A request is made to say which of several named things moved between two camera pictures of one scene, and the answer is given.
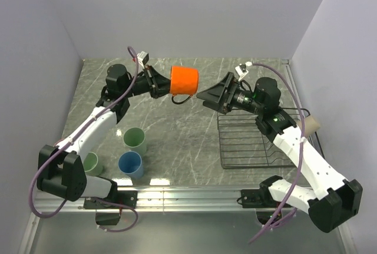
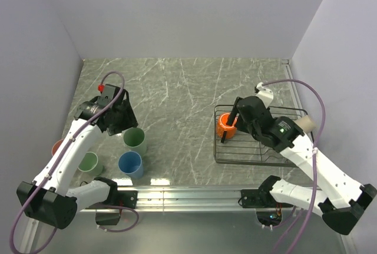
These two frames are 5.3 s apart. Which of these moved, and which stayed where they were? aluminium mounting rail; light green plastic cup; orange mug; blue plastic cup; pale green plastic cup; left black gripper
Moved: orange mug; left black gripper
Stayed: light green plastic cup; blue plastic cup; pale green plastic cup; aluminium mounting rail
